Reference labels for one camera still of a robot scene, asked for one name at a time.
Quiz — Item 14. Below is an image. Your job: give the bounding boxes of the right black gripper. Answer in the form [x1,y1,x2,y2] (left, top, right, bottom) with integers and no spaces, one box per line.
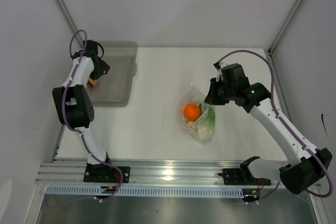
[205,78,236,105]

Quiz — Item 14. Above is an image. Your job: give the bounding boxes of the clear zip top bag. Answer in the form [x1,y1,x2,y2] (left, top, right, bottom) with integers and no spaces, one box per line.
[176,84,215,144]

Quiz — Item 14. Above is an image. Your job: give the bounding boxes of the orange fruit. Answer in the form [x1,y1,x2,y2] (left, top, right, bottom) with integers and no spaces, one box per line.
[183,103,202,121]

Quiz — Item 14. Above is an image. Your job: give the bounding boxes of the green plastic lettuce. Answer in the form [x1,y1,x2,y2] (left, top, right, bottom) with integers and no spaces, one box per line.
[197,103,215,142]

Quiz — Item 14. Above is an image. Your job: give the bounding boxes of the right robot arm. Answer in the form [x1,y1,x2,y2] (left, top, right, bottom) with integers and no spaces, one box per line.
[204,62,332,195]

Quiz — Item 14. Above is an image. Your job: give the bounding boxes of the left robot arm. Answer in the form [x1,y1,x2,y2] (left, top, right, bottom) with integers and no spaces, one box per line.
[52,40,114,182]

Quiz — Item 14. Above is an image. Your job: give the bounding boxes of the clear plastic container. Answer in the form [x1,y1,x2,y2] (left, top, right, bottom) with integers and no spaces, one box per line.
[87,41,138,107]

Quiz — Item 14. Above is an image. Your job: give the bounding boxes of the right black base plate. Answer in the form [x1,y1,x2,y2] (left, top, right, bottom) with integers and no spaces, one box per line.
[217,168,271,186]

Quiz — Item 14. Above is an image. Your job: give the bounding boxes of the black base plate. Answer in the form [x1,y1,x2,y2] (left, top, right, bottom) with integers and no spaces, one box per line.
[217,168,271,186]
[83,164,121,183]

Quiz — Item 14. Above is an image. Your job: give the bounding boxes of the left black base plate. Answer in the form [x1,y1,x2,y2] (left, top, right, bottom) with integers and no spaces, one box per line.
[83,164,121,183]

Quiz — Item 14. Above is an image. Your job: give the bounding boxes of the white slotted cable duct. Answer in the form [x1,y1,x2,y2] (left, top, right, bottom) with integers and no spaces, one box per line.
[46,184,244,199]

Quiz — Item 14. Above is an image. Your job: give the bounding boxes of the aluminium mounting rail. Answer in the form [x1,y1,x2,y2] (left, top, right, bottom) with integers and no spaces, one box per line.
[35,158,322,188]

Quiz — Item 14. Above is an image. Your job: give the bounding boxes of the left aluminium frame post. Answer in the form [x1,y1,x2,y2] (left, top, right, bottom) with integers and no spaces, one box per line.
[54,0,79,35]

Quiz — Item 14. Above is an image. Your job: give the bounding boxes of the aluminium frame post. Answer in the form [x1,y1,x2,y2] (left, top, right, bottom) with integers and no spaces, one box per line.
[268,0,306,57]
[54,0,79,35]

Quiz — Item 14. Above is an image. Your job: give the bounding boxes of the right aluminium frame post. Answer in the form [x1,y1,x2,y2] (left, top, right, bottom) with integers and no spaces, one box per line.
[268,0,306,57]

